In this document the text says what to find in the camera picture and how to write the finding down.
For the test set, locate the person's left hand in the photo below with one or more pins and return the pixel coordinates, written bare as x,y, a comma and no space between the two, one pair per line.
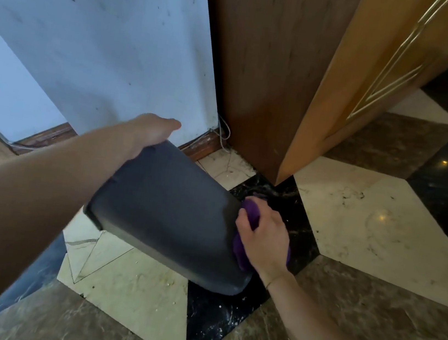
150,130

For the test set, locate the person's right forearm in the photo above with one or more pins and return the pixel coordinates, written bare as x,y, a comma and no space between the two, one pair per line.
320,339

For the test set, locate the person's left forearm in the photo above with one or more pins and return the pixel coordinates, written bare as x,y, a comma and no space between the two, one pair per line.
24,198

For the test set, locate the purple cleaning cloth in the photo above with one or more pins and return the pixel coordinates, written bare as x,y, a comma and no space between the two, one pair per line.
249,217

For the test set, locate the dark grey plastic bin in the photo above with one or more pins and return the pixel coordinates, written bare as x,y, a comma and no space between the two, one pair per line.
172,214

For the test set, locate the person's right hand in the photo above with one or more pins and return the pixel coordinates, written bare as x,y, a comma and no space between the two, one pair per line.
266,238

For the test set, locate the person's right fingers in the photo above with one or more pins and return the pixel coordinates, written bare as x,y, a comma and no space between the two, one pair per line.
247,225

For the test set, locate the brown wooden cabinet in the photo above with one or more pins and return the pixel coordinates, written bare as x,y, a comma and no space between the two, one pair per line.
324,74

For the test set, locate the person's left thumb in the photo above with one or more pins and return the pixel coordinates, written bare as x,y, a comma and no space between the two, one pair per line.
168,125

